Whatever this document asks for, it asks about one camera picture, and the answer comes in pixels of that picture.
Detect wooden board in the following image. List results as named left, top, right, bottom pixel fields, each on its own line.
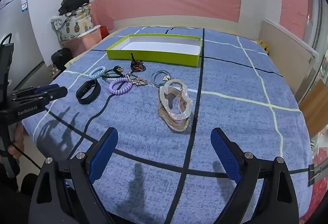
left=298, top=78, right=328, bottom=137

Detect yellow pineapple-print sheet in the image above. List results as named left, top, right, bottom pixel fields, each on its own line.
left=256, top=40, right=269, bottom=54

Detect sliding glass door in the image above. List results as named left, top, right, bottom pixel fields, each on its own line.
left=300, top=0, right=328, bottom=101

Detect person's left hand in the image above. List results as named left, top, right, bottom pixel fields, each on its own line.
left=7, top=122, right=25, bottom=163

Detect green cardboard box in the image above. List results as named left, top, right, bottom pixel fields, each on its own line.
left=106, top=34, right=204, bottom=68

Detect thin dark hair tie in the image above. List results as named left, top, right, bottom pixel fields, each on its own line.
left=101, top=72, right=126, bottom=82

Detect dark amber bead bracelet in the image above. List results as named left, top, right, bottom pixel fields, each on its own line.
left=129, top=53, right=146, bottom=73

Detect black fitness band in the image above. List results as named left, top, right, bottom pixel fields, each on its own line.
left=76, top=80, right=101, bottom=105

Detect pink storage box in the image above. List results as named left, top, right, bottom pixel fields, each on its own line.
left=63, top=25, right=101, bottom=58

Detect pineapple-print fabric bag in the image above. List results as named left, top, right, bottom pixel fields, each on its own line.
left=50, top=4, right=94, bottom=44

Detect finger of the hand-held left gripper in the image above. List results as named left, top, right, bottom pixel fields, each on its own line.
left=11, top=86, right=68, bottom=110
left=12, top=85, right=60, bottom=98

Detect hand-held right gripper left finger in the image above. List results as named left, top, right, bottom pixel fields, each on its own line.
left=28, top=127, right=119, bottom=224

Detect blue hair ties gold charm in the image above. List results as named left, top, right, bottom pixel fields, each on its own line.
left=152, top=70, right=172, bottom=87

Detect blue plaid blanket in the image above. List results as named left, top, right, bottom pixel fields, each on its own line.
left=22, top=26, right=314, bottom=224

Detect black cable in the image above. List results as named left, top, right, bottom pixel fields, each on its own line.
left=10, top=142, right=43, bottom=171

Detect red box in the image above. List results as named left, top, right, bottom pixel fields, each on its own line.
left=99, top=26, right=110, bottom=40

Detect light blue coil hair tie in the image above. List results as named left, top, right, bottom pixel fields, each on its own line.
left=89, top=66, right=106, bottom=80

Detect translucent beige chain bracelets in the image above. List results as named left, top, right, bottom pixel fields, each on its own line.
left=157, top=79, right=193, bottom=133

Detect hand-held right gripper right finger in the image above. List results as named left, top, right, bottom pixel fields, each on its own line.
left=210, top=127, right=300, bottom=224

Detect black backpack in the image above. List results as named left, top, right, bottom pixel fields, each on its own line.
left=51, top=48, right=73, bottom=71

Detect purple coil hair tie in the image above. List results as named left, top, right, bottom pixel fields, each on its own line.
left=109, top=77, right=134, bottom=96

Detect black hair tie gold charm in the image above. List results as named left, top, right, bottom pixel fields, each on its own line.
left=106, top=66, right=124, bottom=76

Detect red patterned cloth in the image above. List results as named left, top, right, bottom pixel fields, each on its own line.
left=300, top=137, right=328, bottom=224

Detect small cardboard box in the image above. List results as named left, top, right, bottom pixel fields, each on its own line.
left=47, top=64, right=63, bottom=78

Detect gold rhinestone hair clip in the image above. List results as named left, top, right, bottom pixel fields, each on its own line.
left=125, top=73, right=154, bottom=87

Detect black binder clip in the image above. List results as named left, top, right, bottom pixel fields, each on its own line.
left=307, top=163, right=322, bottom=187

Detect beige bed panel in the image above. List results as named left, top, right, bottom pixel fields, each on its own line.
left=260, top=19, right=319, bottom=96

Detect black bag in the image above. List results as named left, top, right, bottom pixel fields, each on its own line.
left=58, top=0, right=90, bottom=16

